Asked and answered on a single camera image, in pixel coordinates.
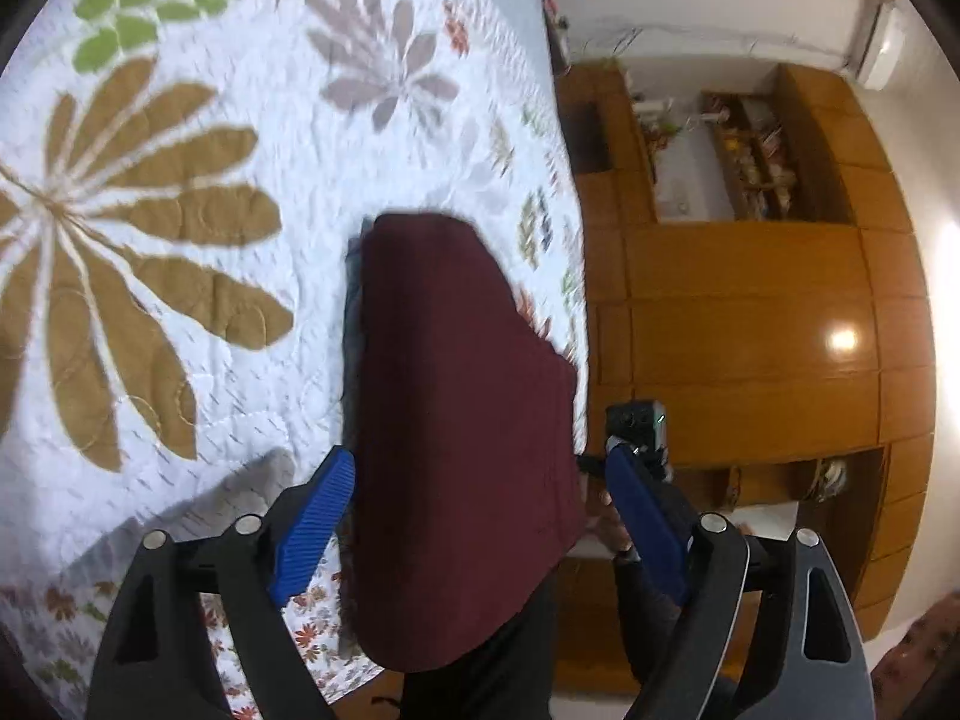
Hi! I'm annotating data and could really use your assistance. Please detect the maroon pants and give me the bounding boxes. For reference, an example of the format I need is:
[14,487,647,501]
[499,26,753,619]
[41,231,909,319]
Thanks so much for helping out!
[341,211,590,674]

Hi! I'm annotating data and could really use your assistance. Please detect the person's dark-clothed legs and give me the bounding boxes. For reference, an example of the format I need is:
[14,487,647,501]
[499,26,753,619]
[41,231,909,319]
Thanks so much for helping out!
[401,562,557,720]

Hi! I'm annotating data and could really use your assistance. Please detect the white patterned ornament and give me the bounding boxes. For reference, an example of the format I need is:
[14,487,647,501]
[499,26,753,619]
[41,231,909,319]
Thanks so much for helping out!
[808,457,854,502]

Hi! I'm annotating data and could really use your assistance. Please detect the floral quilted bedspread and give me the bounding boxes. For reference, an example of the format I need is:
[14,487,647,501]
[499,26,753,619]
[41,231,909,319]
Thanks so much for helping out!
[0,0,590,720]

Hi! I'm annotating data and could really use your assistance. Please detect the wall cables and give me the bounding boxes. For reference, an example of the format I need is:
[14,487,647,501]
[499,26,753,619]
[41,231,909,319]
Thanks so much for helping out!
[577,15,661,53]

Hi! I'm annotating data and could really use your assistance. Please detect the wooden wardrobe unit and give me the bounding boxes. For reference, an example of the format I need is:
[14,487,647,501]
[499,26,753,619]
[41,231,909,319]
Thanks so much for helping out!
[556,64,938,695]

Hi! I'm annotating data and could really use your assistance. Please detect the cluttered shelf items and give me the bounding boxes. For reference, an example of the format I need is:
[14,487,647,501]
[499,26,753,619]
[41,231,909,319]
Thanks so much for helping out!
[701,90,807,215]

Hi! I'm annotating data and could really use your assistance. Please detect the person's right forearm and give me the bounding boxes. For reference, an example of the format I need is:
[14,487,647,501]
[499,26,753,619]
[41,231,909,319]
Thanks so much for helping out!
[611,551,685,687]

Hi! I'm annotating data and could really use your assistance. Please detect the person's right hand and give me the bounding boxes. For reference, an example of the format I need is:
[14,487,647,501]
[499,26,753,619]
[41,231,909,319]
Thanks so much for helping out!
[589,486,637,562]

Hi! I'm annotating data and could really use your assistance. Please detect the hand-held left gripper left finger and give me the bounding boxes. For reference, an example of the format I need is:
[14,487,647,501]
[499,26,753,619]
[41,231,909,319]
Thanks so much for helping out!
[86,446,358,720]

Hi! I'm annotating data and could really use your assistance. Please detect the white air conditioner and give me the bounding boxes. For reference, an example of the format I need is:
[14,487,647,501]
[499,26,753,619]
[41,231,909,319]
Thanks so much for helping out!
[853,4,910,89]

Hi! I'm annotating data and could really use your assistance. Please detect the patterned rug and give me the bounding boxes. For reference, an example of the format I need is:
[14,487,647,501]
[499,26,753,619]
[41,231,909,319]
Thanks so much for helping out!
[874,591,947,720]

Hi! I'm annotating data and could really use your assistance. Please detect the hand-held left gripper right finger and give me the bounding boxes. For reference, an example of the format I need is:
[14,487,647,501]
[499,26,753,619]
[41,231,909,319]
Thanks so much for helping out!
[604,441,878,720]

